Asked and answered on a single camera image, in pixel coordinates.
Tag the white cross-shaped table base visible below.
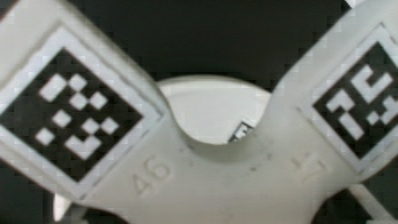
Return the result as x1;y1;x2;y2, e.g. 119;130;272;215
0;0;398;224

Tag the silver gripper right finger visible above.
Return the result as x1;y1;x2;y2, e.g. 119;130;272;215
312;183;398;224

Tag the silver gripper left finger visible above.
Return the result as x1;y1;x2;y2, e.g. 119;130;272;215
51;194;126;224

